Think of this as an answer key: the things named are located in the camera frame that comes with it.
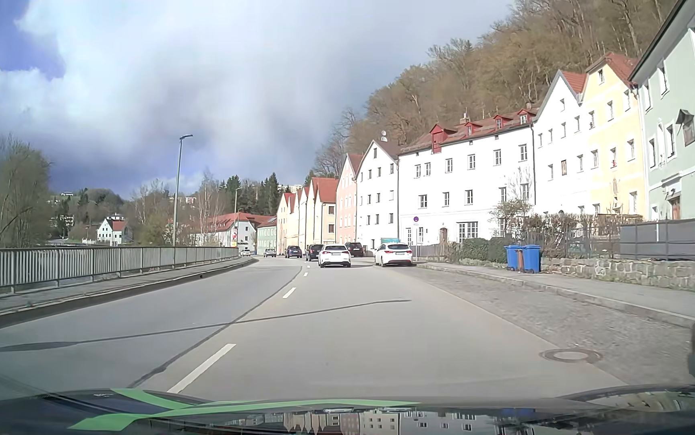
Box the pink building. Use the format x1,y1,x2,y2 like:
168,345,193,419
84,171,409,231
335,153,364,245

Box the white narrow gabled building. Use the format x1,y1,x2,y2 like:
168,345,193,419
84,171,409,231
356,139,401,250

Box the row of gabled houses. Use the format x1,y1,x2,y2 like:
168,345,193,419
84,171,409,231
276,177,340,255

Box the white car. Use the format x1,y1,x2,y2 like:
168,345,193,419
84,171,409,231
317,243,352,268
374,242,414,267

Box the trees behind houses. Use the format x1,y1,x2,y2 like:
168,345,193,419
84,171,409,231
130,172,284,246

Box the grey asphalt road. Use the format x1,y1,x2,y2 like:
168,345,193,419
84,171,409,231
0,256,626,402

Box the low building red roof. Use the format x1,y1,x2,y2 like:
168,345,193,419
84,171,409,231
193,211,277,250

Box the long white building red dormers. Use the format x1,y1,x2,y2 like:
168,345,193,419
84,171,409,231
397,108,538,247

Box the green hedge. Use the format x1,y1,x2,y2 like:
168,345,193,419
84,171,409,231
460,237,512,264

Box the car's own bonnet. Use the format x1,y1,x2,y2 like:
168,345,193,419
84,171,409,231
0,384,695,435

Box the road markings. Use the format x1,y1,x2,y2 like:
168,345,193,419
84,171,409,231
167,263,312,395

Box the wooded hillside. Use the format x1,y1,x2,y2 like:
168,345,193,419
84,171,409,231
312,0,684,178

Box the bare bushes behind fence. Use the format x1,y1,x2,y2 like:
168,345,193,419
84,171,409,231
490,198,626,261

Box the white house red roof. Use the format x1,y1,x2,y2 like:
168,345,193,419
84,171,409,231
96,213,133,246

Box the grey pavement with kerb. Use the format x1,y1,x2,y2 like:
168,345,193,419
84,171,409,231
415,261,695,328

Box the grey pavement beside railing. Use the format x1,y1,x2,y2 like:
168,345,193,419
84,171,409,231
0,257,257,325

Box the pale yellow building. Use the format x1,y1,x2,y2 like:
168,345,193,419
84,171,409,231
581,51,648,220

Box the grey metal railing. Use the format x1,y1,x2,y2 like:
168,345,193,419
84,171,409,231
0,245,241,294

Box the grey panel fence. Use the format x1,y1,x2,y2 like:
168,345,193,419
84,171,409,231
619,214,695,262

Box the bare trees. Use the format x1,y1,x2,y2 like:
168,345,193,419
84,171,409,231
0,134,53,249

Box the tall grey lamp post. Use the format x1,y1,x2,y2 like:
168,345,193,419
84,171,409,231
171,134,194,247

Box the stone wall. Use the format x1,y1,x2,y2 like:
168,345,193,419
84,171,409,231
460,257,695,296

